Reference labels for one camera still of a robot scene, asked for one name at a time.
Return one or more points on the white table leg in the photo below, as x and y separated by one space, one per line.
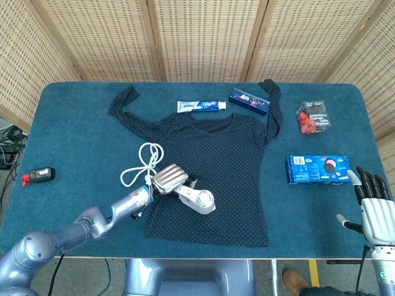
273 277

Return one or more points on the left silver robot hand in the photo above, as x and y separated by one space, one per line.
169 180

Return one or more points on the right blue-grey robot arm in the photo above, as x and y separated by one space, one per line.
384 271

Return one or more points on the black red snack box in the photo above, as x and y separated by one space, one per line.
313 118

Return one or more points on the navy polka dot shirt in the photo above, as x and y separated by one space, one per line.
228 154

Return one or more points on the blue felt table cover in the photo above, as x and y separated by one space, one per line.
77 138

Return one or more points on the dark blue toothpaste box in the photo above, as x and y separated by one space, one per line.
250 101

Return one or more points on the woven wicker folding screen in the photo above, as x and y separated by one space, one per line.
200 40

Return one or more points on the black bottle red cap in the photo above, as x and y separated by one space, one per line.
41 174

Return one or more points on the blue white toothpaste tube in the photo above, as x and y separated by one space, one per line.
200 106

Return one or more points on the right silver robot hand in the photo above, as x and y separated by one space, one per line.
378 222

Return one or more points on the blue cookie box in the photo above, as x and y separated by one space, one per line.
308 169

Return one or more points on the brown shoe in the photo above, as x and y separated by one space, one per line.
293 280

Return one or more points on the white handheld garment steamer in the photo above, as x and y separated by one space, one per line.
200 200

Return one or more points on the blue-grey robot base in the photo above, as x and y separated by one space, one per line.
185 277

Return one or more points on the dark trouser leg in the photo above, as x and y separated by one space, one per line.
333 291

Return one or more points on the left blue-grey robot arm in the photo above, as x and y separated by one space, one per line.
123 206

